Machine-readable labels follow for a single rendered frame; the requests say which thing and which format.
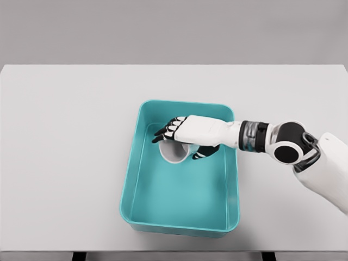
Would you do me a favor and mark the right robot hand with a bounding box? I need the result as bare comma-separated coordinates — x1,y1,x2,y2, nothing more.
151,114,220,160

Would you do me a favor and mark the white paper cup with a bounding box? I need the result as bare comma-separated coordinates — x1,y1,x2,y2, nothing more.
158,139,201,164

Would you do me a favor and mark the teal plastic basket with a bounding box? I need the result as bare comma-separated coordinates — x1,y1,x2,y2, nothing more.
119,100,241,238

